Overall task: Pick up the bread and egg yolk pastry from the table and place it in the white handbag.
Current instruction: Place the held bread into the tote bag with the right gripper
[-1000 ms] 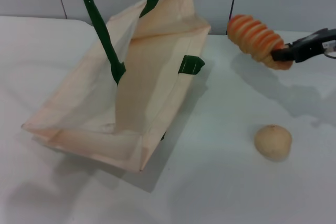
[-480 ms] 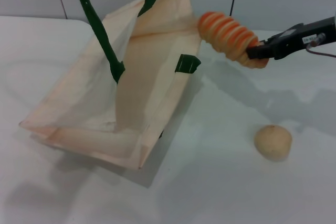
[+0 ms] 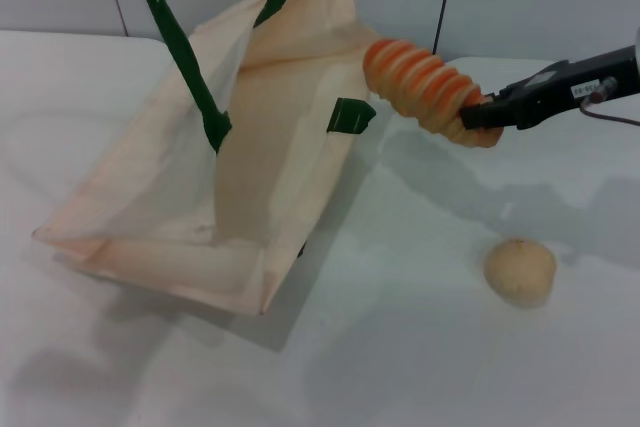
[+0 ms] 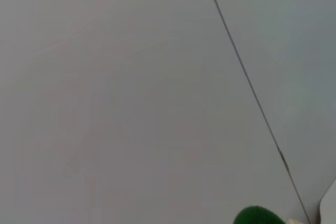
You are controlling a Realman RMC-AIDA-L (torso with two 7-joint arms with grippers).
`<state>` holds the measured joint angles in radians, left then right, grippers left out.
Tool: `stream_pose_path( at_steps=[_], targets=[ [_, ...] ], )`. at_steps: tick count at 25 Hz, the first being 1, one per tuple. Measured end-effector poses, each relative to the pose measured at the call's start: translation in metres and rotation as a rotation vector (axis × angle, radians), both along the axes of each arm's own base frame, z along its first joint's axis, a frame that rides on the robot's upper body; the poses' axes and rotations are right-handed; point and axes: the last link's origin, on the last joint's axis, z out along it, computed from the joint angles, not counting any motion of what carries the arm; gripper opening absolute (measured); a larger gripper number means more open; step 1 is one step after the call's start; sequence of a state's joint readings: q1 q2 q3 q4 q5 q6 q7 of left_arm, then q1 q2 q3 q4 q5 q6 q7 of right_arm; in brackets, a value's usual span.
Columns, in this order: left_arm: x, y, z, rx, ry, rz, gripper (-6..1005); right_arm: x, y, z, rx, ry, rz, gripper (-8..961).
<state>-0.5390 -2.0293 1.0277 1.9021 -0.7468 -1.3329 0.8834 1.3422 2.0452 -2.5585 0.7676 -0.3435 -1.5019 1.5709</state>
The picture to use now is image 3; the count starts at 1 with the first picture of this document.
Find right arm connector cable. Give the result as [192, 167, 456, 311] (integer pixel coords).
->
[578, 75, 640, 128]

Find cream tote bag green handles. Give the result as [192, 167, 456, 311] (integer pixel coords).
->
[31, 0, 379, 317]

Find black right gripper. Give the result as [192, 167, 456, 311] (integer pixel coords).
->
[459, 43, 640, 133]

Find orange striped spiral bread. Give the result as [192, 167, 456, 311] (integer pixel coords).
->
[363, 38, 505, 151]

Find round beige egg yolk pastry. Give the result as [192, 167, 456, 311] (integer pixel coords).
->
[483, 236, 558, 309]

